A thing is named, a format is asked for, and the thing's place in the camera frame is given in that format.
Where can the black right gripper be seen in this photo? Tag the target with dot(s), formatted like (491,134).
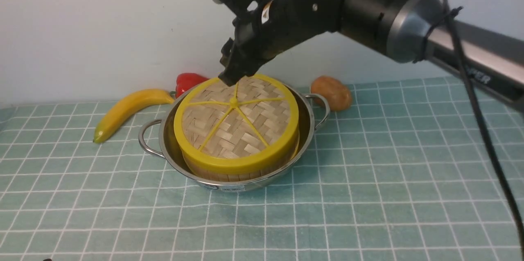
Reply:
(272,29)

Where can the woven bamboo lid yellow rim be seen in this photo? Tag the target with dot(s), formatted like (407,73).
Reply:
(254,121)

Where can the bamboo steamer basket yellow rim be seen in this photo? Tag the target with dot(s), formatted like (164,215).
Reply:
(232,175)

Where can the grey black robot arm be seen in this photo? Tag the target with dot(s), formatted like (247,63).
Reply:
(402,30)

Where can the stainless steel pot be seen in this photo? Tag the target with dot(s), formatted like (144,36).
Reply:
(171,152)

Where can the red bell pepper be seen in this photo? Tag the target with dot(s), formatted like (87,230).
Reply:
(186,81)

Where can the yellow banana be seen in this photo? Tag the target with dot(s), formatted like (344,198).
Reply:
(125,108)

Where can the brown potato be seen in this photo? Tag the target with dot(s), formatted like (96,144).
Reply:
(338,95)

